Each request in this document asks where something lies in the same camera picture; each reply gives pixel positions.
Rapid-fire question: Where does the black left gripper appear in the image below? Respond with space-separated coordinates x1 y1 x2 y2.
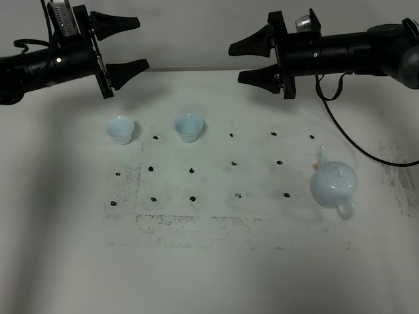
52 5 150 99

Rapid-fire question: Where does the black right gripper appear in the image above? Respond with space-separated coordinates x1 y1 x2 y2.
228 11 321 99

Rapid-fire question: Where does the light blue porcelain teapot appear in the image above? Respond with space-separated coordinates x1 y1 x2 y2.
310 145 357 220

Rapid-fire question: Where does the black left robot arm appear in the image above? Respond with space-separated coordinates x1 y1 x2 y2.
1 1 150 105

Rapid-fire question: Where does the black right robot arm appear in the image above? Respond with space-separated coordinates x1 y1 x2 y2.
228 10 418 99

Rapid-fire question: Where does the left blue porcelain teacup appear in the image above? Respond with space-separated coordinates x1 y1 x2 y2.
105 116 135 145

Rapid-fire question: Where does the blue porcelain teacup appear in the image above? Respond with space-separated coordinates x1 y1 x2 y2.
174 113 204 143
105 116 135 145

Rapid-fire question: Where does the right blue porcelain teacup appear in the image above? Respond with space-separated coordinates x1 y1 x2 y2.
174 113 204 143

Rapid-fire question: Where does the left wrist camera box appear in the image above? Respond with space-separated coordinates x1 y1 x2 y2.
47 0 79 37

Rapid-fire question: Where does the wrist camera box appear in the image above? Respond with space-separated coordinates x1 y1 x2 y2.
295 9 321 33
47 0 79 37

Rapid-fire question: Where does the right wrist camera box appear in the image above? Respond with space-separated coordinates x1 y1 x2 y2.
295 9 321 33

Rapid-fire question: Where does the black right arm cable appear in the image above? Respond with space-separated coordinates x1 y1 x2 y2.
315 72 419 167

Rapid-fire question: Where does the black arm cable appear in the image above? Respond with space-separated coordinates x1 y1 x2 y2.
12 0 55 54
315 72 419 167

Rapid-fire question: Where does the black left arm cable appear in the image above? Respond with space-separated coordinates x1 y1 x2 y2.
12 0 55 54

